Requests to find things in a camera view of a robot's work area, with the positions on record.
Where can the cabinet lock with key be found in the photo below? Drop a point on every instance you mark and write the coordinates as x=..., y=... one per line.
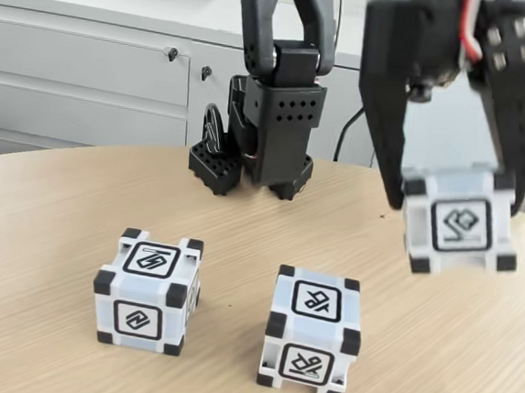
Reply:
x=206, y=72
x=172, y=54

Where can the white cube with zigzag symbol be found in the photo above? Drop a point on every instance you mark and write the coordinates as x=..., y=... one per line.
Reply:
x=137, y=319

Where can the camera board on black bracket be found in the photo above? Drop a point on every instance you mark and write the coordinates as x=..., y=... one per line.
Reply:
x=422, y=92

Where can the white cube with layered symbol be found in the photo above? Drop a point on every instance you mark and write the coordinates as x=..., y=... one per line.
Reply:
x=460, y=223

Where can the white cube with crossed symbol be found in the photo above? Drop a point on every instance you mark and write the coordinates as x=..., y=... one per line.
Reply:
x=310, y=329

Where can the white drawer cabinet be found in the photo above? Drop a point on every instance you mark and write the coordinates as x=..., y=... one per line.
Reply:
x=69, y=87

